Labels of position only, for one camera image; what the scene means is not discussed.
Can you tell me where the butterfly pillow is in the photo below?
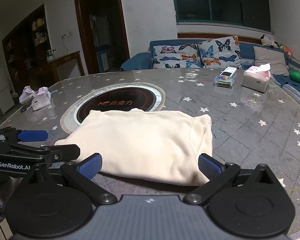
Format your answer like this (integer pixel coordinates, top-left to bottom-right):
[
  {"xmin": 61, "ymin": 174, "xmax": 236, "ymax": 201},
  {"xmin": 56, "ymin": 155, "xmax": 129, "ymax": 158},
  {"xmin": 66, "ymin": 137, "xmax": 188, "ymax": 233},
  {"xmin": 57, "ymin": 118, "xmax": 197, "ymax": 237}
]
[
  {"xmin": 197, "ymin": 36, "xmax": 243, "ymax": 69},
  {"xmin": 152, "ymin": 43, "xmax": 203, "ymax": 69}
]

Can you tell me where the left butterfly pillow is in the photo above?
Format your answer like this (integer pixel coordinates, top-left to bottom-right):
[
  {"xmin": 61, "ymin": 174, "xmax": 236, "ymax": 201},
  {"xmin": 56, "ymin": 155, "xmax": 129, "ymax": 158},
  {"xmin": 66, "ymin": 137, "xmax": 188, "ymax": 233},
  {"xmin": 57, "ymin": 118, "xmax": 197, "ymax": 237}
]
[{"xmin": 152, "ymin": 43, "xmax": 203, "ymax": 69}]

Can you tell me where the cream garment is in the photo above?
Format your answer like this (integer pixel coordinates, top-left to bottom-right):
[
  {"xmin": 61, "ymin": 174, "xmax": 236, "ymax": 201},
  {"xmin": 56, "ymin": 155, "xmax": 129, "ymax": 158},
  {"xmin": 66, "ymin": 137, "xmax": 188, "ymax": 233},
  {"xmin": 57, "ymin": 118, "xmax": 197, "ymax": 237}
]
[{"xmin": 56, "ymin": 108, "xmax": 212, "ymax": 186}]

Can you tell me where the white tissue box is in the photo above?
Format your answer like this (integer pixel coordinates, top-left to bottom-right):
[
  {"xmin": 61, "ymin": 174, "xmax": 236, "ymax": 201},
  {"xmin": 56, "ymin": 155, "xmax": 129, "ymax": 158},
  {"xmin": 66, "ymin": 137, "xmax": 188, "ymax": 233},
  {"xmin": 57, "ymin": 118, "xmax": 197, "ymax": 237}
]
[{"xmin": 243, "ymin": 63, "xmax": 270, "ymax": 93}]

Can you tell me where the panda plush toy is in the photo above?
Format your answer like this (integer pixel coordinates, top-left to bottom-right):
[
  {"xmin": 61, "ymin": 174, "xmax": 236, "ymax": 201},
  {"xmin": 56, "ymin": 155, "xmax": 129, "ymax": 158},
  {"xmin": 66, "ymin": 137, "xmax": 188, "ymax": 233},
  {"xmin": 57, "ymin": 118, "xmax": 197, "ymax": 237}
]
[{"xmin": 260, "ymin": 35, "xmax": 280, "ymax": 49}]

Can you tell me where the right butterfly pillow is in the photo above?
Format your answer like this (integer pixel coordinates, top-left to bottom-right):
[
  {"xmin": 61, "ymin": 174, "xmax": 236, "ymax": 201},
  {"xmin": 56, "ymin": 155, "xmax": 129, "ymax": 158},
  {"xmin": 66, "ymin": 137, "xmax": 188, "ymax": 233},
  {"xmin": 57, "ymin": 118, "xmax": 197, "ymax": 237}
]
[{"xmin": 197, "ymin": 36, "xmax": 243, "ymax": 69}]

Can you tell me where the white remote box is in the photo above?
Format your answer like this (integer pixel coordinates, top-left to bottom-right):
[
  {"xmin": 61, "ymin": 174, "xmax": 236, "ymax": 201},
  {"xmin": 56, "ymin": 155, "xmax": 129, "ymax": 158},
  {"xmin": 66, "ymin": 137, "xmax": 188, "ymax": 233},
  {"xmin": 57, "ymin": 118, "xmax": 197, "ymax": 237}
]
[{"xmin": 220, "ymin": 67, "xmax": 237, "ymax": 77}]

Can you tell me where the blue sectional sofa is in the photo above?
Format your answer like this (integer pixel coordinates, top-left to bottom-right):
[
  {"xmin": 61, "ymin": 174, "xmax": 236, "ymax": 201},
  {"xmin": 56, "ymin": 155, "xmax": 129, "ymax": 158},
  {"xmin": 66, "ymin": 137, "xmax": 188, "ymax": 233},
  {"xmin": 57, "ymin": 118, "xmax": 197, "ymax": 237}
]
[{"xmin": 120, "ymin": 36, "xmax": 300, "ymax": 104}]

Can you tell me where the dark window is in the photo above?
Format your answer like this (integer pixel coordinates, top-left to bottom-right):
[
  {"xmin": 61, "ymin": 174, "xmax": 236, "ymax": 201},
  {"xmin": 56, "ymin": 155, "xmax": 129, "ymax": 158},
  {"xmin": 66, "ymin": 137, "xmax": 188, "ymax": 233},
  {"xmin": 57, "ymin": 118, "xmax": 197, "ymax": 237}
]
[{"xmin": 174, "ymin": 0, "xmax": 271, "ymax": 32}]

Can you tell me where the colourful clear pencil case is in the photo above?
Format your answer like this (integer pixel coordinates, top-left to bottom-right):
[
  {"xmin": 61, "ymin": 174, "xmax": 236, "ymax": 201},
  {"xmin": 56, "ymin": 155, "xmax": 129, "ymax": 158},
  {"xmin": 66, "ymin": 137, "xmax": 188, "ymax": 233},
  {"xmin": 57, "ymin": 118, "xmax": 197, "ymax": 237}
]
[{"xmin": 214, "ymin": 75, "xmax": 235, "ymax": 88}]

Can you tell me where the round induction cooktop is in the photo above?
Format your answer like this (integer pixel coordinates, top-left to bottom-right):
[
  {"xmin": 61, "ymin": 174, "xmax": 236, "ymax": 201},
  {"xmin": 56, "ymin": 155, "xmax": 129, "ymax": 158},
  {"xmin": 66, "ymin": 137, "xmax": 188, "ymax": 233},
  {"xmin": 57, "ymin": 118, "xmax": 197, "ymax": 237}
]
[{"xmin": 60, "ymin": 82, "xmax": 166, "ymax": 134}]

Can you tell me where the dark shelf cabinet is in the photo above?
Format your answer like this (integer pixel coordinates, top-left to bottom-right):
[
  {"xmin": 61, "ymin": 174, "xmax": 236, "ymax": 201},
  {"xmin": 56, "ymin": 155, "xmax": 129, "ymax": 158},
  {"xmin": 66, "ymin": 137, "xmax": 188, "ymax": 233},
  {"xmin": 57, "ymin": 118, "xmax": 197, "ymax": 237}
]
[{"xmin": 2, "ymin": 5, "xmax": 55, "ymax": 95}]

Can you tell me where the beige plain cushion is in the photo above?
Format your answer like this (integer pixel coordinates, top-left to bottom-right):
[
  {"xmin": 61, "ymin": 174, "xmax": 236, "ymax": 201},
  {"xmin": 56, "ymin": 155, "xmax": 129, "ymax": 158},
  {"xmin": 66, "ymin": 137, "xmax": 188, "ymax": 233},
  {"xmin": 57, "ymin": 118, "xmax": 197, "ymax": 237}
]
[{"xmin": 254, "ymin": 46, "xmax": 289, "ymax": 76}]

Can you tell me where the wooden side table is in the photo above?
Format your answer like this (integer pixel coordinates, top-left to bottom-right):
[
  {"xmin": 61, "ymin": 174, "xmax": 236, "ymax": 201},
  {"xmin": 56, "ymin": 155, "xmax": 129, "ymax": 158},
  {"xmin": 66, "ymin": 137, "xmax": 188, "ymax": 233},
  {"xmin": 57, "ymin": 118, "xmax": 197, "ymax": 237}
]
[{"xmin": 48, "ymin": 51, "xmax": 85, "ymax": 83}]

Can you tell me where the green bowl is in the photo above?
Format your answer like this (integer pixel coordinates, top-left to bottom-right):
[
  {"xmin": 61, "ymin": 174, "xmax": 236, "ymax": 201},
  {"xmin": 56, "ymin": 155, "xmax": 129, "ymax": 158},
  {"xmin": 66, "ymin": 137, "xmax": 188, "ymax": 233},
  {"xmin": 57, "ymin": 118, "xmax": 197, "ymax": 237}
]
[{"xmin": 289, "ymin": 70, "xmax": 300, "ymax": 83}]

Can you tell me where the pink white cloth bag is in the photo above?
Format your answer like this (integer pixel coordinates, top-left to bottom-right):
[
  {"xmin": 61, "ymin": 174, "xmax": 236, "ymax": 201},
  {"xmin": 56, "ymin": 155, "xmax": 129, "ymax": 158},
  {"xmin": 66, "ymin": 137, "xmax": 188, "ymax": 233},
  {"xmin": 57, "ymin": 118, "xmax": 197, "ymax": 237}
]
[{"xmin": 19, "ymin": 86, "xmax": 51, "ymax": 111}]

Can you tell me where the dark wooden door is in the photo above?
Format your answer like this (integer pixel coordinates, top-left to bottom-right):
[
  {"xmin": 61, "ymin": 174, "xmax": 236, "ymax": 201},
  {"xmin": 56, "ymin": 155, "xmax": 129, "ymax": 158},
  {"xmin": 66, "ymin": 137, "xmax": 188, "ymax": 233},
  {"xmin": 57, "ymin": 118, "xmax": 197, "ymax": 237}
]
[{"xmin": 75, "ymin": 0, "xmax": 130, "ymax": 74}]

